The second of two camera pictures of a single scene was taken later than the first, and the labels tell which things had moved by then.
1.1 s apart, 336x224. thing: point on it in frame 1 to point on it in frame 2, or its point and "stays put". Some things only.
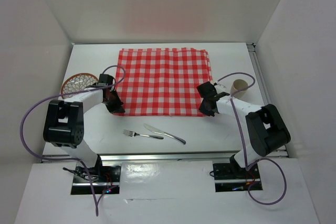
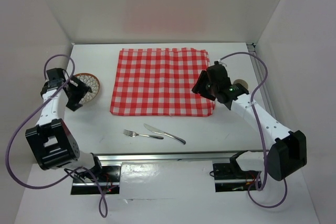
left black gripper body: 114,103 to 77,93
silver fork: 133,134 stays put
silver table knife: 158,131 stays put
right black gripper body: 203,109 to 207,88
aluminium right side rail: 262,90 stays put
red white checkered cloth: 163,81 stays put
